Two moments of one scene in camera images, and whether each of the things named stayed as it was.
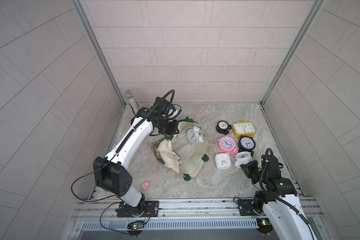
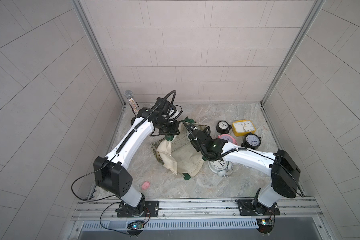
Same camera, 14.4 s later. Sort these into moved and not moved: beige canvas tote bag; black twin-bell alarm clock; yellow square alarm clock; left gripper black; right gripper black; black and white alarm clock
Moved: black and white alarm clock; right gripper black
Not moved: yellow square alarm clock; left gripper black; beige canvas tote bag; black twin-bell alarm clock
